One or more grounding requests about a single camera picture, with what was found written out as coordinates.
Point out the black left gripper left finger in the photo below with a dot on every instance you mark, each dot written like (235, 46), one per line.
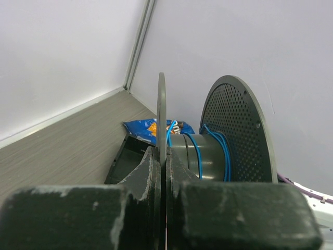
(118, 216)

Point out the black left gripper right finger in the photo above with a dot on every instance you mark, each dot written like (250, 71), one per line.
(235, 215)

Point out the grey perforated cable spool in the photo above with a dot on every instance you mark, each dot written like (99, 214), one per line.
(233, 143)

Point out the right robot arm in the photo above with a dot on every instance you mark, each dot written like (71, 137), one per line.
(320, 203)

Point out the black compartment tray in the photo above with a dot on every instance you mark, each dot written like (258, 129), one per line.
(127, 159)

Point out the blue Doritos chip bag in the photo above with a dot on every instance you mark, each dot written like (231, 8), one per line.
(146, 129)

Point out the aluminium frame post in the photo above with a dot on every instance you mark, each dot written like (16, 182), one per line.
(139, 42)

